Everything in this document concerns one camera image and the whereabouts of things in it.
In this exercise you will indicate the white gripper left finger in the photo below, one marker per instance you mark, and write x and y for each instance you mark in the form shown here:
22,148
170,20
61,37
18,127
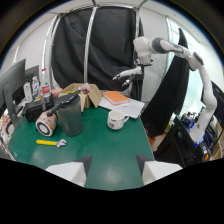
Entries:
71,170

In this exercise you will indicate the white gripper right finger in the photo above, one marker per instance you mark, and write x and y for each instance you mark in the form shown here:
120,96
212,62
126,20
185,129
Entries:
156,169

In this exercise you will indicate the black knife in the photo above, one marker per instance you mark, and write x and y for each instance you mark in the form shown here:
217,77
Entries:
63,101

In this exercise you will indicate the colourful patterned tape roll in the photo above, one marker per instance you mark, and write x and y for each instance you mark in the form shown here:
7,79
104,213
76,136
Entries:
46,123

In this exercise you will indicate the dark grey cylindrical container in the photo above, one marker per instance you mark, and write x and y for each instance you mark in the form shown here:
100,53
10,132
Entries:
70,115

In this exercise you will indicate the white printed mug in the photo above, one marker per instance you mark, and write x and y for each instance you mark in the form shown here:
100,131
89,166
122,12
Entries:
116,119

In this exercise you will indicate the white paper sheets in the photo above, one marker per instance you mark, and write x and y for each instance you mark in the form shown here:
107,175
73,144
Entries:
128,107

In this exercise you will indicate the black box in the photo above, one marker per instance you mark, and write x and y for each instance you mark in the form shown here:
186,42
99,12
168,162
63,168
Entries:
37,109

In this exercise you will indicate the open cardboard box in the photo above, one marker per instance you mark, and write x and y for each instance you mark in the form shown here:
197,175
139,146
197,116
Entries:
90,95

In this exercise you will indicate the pink cup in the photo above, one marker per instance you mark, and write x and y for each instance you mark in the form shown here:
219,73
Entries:
56,92

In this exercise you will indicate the black draped cloth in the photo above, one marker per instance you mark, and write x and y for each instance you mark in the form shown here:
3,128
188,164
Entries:
170,90

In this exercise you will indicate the orange notebook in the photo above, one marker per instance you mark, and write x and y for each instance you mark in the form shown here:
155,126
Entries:
115,97

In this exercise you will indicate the pink toy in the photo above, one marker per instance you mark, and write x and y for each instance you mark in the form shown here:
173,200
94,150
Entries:
86,88

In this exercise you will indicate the red label water bottle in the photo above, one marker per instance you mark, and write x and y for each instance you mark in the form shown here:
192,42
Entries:
45,87

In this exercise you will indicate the small clear bottle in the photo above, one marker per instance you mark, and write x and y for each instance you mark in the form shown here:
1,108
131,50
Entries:
36,88

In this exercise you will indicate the white cap bottle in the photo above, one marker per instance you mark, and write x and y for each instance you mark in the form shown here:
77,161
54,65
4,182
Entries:
28,92

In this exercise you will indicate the robot gripper with white fingers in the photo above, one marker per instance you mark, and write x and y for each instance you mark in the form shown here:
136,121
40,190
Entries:
130,74

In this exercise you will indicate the black computer monitor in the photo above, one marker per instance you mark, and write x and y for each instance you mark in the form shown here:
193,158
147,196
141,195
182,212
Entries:
12,87

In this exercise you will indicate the black curtain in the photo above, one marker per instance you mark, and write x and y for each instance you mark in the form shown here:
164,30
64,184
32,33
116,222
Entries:
100,46

